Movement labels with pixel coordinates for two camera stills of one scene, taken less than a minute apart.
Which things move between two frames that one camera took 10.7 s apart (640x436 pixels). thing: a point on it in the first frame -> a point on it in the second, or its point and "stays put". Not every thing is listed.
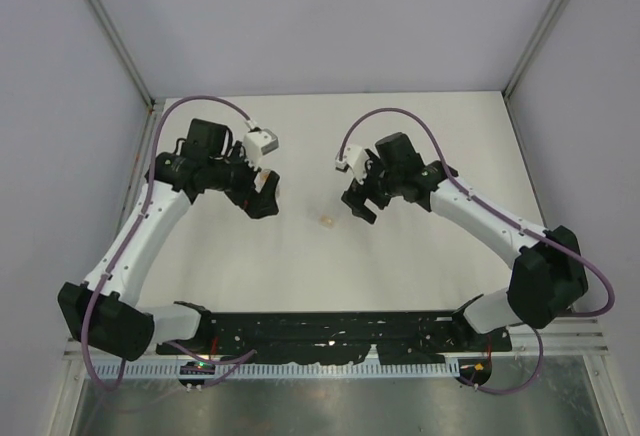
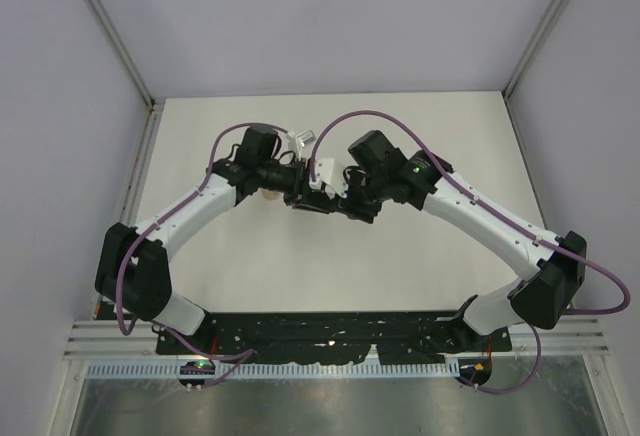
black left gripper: [256, 204] -> [308, 198]
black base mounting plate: [337, 338] stays put
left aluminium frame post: [122, 52] stays put
